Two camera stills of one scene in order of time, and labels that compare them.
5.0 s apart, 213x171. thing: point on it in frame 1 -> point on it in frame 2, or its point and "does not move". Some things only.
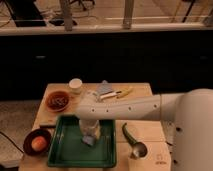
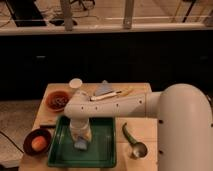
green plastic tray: x=68 y=150 does not move
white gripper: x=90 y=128 -> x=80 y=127
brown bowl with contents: x=58 y=101 does not move
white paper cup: x=75 y=84 does not move
